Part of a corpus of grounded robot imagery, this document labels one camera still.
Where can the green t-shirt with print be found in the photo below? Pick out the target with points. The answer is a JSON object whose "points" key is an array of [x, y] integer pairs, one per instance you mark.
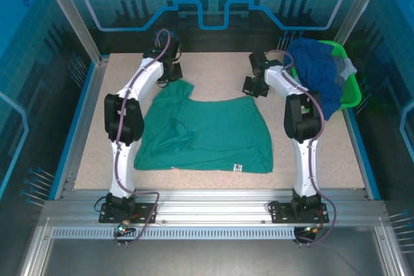
{"points": [[220, 133]]}

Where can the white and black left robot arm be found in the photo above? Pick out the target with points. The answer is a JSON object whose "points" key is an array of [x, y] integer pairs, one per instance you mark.
{"points": [[124, 119]]}

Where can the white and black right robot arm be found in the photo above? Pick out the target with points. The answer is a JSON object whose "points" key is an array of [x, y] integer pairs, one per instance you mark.
{"points": [[302, 117]]}

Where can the blue t-shirt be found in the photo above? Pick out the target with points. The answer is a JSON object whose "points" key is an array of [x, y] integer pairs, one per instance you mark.
{"points": [[313, 72]]}

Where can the light grey-blue t-shirt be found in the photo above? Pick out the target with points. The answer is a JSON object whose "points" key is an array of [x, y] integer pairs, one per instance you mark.
{"points": [[347, 69]]}

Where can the green plastic laundry basket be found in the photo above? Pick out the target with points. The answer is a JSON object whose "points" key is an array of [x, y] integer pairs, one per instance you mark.
{"points": [[351, 93]]}

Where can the small connector with LED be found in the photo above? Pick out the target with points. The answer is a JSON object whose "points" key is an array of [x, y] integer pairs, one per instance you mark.
{"points": [[122, 229], [312, 229]]}

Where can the steel base panel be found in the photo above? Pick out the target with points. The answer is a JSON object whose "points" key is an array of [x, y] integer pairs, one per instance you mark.
{"points": [[210, 256]]}

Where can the aluminium frame post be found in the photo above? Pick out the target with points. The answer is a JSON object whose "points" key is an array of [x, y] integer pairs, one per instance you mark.
{"points": [[355, 4], [74, 14]]}

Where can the aluminium front frame rail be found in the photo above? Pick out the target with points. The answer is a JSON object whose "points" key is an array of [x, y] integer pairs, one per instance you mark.
{"points": [[210, 205]]}

